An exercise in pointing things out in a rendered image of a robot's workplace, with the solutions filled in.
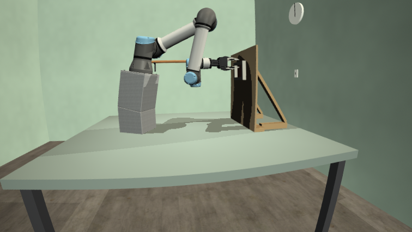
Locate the wooden a-frame stand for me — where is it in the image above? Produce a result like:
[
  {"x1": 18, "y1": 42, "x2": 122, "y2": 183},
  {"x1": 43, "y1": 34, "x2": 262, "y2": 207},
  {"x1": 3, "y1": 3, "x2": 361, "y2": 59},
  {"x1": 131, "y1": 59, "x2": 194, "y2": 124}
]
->
[{"x1": 256, "y1": 71, "x2": 287, "y2": 132}]

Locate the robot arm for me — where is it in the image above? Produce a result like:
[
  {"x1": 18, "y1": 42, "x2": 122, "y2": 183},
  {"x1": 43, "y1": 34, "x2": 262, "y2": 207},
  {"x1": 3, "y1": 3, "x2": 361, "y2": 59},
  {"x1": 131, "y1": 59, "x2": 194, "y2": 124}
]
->
[{"x1": 129, "y1": 8, "x2": 217, "y2": 87}]

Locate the grey rectangular frame with brown panel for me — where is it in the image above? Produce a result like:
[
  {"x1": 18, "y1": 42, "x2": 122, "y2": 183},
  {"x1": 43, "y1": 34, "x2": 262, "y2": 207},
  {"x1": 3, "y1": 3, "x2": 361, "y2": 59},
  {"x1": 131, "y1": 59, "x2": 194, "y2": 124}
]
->
[{"x1": 233, "y1": 60, "x2": 246, "y2": 80}]

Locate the brown wooden board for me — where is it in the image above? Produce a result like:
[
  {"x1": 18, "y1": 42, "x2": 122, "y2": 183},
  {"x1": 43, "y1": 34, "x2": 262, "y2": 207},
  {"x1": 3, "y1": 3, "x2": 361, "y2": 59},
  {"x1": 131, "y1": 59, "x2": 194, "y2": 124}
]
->
[{"x1": 231, "y1": 45, "x2": 258, "y2": 132}]

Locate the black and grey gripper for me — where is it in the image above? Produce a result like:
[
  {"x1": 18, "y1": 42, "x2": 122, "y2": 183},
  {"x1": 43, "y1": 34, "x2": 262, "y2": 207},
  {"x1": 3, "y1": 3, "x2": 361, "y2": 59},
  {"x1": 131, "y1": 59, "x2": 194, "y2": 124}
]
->
[{"x1": 209, "y1": 56, "x2": 239, "y2": 71}]

